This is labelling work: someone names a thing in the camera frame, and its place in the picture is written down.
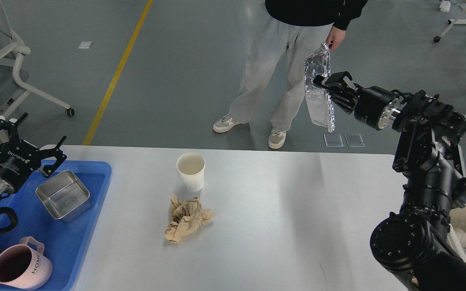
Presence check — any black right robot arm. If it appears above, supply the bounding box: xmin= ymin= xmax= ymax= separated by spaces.
xmin=313 ymin=72 xmax=466 ymax=291

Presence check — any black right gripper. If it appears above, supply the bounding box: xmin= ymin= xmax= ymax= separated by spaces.
xmin=312 ymin=71 xmax=400 ymax=131

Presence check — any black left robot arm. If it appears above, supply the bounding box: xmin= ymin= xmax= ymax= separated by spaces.
xmin=0 ymin=114 xmax=66 ymax=234

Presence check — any person in grey trousers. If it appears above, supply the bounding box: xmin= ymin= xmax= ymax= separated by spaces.
xmin=213 ymin=0 xmax=369 ymax=150

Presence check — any pink ceramic mug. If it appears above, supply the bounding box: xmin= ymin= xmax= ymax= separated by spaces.
xmin=0 ymin=236 xmax=53 ymax=290

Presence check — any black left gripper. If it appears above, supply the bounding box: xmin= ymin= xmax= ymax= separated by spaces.
xmin=0 ymin=112 xmax=68 ymax=194

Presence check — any white cup in bin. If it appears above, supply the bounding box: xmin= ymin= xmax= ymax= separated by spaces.
xmin=453 ymin=228 xmax=466 ymax=249

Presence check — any aluminium foil tray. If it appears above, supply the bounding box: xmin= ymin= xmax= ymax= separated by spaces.
xmin=304 ymin=44 xmax=335 ymax=133

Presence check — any stainless steel rectangular container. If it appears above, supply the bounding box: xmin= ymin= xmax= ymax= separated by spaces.
xmin=36 ymin=170 xmax=93 ymax=223

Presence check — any crumpled brown paper napkin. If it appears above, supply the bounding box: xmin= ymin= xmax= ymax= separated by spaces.
xmin=165 ymin=193 xmax=215 ymax=243

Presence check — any clear plastic lid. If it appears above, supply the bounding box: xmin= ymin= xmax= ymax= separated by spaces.
xmin=344 ymin=134 xmax=365 ymax=147
xmin=324 ymin=134 xmax=344 ymax=148

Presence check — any white paper cup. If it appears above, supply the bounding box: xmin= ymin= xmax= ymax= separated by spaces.
xmin=176 ymin=152 xmax=206 ymax=192

